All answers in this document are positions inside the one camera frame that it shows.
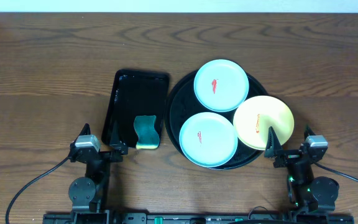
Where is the light blue plate back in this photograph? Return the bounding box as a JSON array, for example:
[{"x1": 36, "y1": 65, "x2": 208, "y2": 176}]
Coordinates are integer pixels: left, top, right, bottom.
[{"x1": 193, "y1": 59, "x2": 249, "y2": 112}]

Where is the yellow plate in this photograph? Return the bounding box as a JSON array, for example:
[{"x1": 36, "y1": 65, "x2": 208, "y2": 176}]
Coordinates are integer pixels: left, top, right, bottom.
[{"x1": 233, "y1": 95, "x2": 295, "y2": 151}]

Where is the light blue plate front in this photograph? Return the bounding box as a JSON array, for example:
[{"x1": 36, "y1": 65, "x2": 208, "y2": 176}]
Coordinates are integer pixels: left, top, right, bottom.
[{"x1": 179, "y1": 112, "x2": 238, "y2": 168}]

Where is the light blue plate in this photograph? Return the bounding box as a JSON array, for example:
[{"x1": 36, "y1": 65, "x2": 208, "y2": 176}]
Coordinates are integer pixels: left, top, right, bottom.
[
  {"x1": 193, "y1": 59, "x2": 249, "y2": 112},
  {"x1": 179, "y1": 112, "x2": 238, "y2": 168}
]

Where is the black rectangular tray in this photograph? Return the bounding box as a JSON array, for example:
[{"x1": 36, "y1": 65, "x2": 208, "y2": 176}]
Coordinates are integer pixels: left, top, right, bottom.
[{"x1": 101, "y1": 69, "x2": 169, "y2": 148}]

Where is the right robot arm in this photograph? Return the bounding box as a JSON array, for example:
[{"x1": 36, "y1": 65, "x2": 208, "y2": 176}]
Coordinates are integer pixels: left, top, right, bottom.
[{"x1": 264, "y1": 127, "x2": 339, "y2": 223}]

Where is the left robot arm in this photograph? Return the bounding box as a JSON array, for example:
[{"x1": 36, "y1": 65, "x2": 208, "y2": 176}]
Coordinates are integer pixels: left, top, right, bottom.
[{"x1": 68, "y1": 123, "x2": 128, "y2": 223}]

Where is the green yellow sponge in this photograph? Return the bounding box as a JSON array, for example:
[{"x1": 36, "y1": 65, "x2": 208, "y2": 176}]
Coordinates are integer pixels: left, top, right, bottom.
[{"x1": 134, "y1": 115, "x2": 160, "y2": 150}]

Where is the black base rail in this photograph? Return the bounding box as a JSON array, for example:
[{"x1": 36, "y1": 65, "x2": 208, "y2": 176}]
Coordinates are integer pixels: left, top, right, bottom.
[{"x1": 42, "y1": 212, "x2": 354, "y2": 224}]

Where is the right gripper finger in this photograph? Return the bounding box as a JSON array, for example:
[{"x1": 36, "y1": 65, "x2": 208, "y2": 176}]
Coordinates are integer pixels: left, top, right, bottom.
[
  {"x1": 303, "y1": 125, "x2": 315, "y2": 140},
  {"x1": 264, "y1": 126, "x2": 283, "y2": 158}
]

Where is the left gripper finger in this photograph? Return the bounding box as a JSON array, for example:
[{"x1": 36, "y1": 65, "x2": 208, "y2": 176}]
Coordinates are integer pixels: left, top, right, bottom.
[
  {"x1": 109, "y1": 121, "x2": 128, "y2": 155},
  {"x1": 79, "y1": 123, "x2": 91, "y2": 136}
]

